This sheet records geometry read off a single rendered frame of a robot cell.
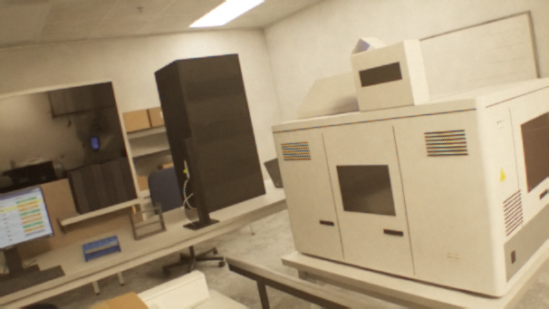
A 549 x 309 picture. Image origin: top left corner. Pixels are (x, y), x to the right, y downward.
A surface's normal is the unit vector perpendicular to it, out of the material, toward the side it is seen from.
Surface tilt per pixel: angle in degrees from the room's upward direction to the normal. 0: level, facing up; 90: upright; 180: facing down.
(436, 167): 90
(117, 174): 90
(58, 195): 90
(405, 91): 90
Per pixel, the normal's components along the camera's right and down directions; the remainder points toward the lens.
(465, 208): -0.79, 0.22
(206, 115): 0.59, -0.03
